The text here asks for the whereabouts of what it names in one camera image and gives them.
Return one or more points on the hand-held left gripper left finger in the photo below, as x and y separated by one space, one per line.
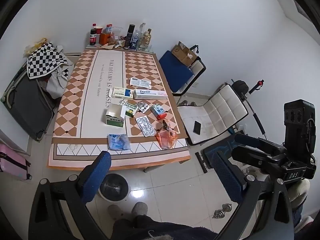
96 177

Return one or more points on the green yellow sachet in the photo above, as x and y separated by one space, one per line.
130 112

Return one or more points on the silver dumbbell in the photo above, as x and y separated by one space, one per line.
220 211

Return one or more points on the blue plastic packet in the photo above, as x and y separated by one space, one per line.
118 142

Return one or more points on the orange plastic wrapper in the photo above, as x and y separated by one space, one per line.
166 137

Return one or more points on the pink suitcase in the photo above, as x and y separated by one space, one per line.
11 162

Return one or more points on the dark open suitcase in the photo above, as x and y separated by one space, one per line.
27 105

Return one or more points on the diamond pattern printed tablecloth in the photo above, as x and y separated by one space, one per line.
85 100

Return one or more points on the red paper cup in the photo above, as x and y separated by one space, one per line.
99 30

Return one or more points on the gold liquor bottle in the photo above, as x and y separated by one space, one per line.
148 37

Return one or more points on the blue seat chair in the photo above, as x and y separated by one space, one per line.
175 72

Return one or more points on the long silver blister pack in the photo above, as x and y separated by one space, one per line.
145 126

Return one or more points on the brown paper scraps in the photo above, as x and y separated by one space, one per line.
107 46

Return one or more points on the green white medicine box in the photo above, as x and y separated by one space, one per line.
129 104

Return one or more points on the white blue medicine box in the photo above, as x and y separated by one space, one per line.
122 93

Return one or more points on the black round trash bin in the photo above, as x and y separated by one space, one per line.
117 185

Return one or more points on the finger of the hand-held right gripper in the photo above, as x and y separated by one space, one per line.
252 141
250 157

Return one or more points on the open green white box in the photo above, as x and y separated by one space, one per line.
114 117

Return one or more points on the orange juice bottle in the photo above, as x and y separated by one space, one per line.
106 37

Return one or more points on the blue patterned bottle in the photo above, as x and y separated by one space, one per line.
135 42

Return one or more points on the long white toothpaste box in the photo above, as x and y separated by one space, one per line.
150 94

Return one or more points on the white padded chair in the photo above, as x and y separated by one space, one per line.
220 105

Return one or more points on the grey slipper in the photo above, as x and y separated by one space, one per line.
139 208

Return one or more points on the yellow plastic bag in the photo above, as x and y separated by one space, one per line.
35 46

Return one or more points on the small dark wrapper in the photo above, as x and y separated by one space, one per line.
165 124

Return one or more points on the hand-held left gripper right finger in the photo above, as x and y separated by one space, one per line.
227 177

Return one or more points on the white printed paper leaflet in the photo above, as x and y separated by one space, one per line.
140 82

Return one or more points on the black blue padded board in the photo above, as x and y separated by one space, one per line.
212 155

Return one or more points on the light grey garment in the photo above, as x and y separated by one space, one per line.
58 82

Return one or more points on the person's dark trousers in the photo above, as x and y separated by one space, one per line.
160 230

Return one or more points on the brown cardboard box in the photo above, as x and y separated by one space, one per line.
183 53

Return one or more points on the clear plastic bag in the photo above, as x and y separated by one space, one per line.
116 35

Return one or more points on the small square blister pack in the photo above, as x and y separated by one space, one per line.
142 106

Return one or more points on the tall clear glass bottle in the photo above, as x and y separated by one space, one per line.
142 37

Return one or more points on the cola bottle red cap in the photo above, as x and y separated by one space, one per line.
93 37

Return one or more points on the black spray can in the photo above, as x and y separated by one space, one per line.
130 36

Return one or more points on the red blue small box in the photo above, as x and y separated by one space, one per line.
158 111

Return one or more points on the black smartphone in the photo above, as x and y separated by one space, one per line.
197 127

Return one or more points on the black white checkered cloth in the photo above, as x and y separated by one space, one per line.
45 60

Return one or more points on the black exercise machine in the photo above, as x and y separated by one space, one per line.
241 86

